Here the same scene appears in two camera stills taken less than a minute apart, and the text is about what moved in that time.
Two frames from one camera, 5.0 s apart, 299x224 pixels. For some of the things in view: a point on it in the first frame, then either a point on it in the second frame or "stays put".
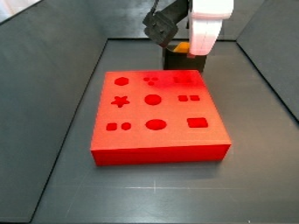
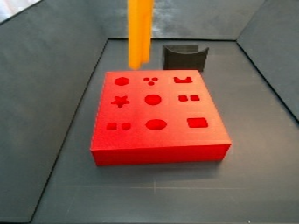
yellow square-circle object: (181, 47) to (140, 12)
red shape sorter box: (155, 117) stays put
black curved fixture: (179, 61) stays put
